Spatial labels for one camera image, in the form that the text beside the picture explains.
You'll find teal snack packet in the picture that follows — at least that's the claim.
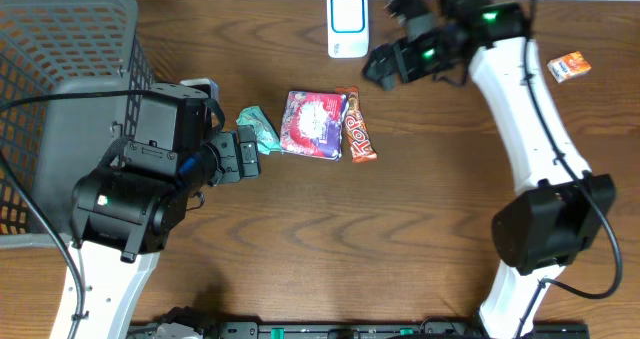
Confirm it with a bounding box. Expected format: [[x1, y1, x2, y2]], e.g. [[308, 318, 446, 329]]
[[236, 106, 282, 155]]

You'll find red white snack bag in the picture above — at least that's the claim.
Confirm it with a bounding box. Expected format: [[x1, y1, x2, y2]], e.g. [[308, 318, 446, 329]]
[[280, 91, 347, 161]]

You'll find small red white packet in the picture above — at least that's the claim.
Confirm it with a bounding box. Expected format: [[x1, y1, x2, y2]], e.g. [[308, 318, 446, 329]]
[[547, 51, 591, 83]]

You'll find orange chocolate bar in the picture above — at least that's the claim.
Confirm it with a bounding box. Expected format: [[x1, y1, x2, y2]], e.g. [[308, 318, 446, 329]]
[[336, 87, 378, 163]]

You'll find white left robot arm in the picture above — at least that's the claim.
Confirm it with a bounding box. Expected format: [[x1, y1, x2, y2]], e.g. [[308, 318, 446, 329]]
[[51, 78, 261, 338]]

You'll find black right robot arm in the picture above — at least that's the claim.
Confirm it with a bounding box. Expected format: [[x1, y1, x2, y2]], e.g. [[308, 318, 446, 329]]
[[362, 0, 616, 338]]

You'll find white barcode scanner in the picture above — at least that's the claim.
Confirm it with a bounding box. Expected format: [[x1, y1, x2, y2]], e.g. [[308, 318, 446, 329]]
[[326, 0, 369, 59]]

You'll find grey plastic mesh basket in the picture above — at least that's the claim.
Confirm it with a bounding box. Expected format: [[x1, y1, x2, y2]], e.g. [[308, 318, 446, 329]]
[[1, 0, 155, 241]]

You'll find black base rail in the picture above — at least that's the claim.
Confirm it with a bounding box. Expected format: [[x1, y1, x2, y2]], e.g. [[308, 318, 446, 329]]
[[124, 320, 591, 339]]

